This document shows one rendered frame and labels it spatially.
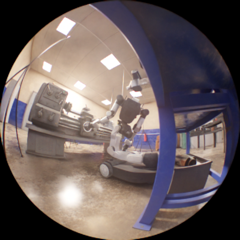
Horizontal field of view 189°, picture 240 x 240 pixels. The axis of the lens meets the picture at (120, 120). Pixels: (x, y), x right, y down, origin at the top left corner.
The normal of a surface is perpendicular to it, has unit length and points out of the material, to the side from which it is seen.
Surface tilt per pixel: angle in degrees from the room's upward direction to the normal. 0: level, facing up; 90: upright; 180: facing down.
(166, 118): 90
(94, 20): 180
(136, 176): 90
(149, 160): 90
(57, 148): 90
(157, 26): 180
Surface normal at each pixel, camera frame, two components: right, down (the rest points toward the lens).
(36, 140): 0.83, -0.10
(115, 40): -0.07, 0.96
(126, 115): -0.20, 0.23
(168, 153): -0.55, -0.28
